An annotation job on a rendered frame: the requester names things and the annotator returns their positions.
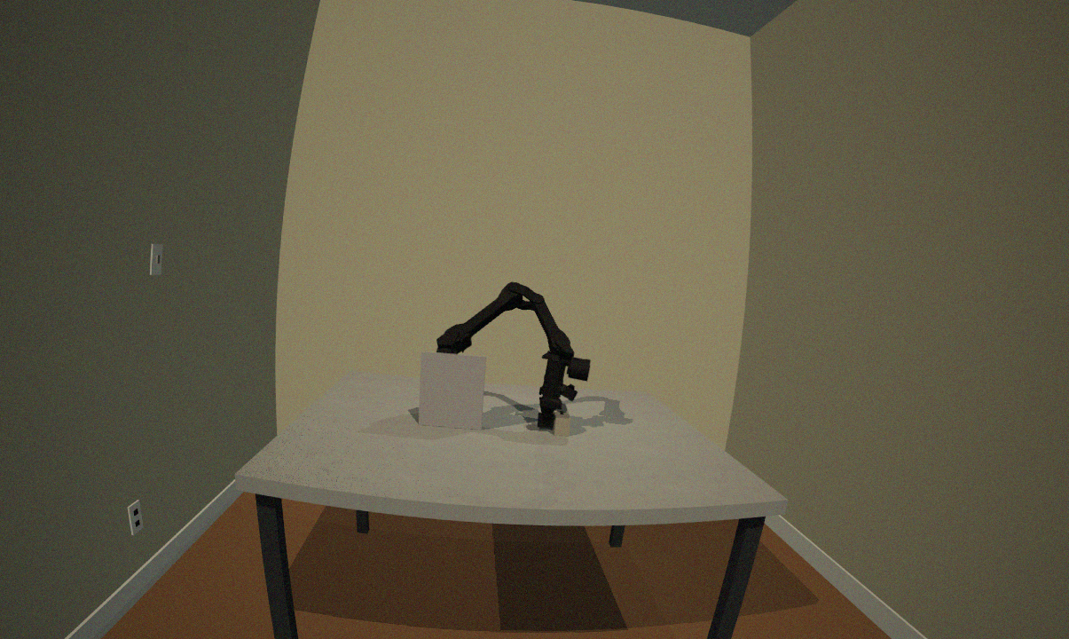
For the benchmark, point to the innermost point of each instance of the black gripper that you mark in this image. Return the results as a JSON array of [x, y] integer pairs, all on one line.
[[549, 402]]

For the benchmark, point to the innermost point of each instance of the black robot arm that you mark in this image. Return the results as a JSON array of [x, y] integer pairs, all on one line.
[[456, 339]]

